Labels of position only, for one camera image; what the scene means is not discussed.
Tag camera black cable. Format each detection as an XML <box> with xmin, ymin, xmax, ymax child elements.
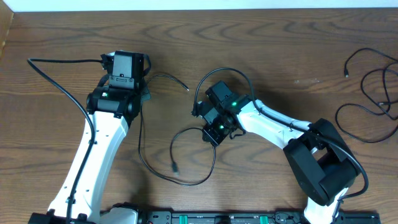
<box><xmin>26</xmin><ymin>57</ymin><xmax>105</xmax><ymax>224</ymax></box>
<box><xmin>191</xmin><ymin>67</ymin><xmax>370</xmax><ymax>223</ymax></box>

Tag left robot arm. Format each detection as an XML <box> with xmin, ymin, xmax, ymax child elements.
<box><xmin>29</xmin><ymin>50</ymin><xmax>151</xmax><ymax>223</ymax></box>

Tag clear tape strip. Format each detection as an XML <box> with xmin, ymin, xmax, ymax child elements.
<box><xmin>294</xmin><ymin>78</ymin><xmax>321</xmax><ymax>85</ymax></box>

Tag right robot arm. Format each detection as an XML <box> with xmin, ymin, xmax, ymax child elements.
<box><xmin>192</xmin><ymin>93</ymin><xmax>361</xmax><ymax>223</ymax></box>

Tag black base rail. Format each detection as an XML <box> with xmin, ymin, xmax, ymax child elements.
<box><xmin>99</xmin><ymin>202</ymin><xmax>381</xmax><ymax>224</ymax></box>

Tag cardboard panel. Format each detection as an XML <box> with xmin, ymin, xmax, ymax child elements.
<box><xmin>0</xmin><ymin>0</ymin><xmax>14</xmax><ymax>56</ymax></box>

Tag right camera black cable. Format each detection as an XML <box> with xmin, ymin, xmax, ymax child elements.
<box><xmin>191</xmin><ymin>67</ymin><xmax>370</xmax><ymax>223</ymax></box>

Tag left camera black cable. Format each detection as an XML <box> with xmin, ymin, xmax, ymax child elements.
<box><xmin>26</xmin><ymin>57</ymin><xmax>105</xmax><ymax>224</ymax></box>

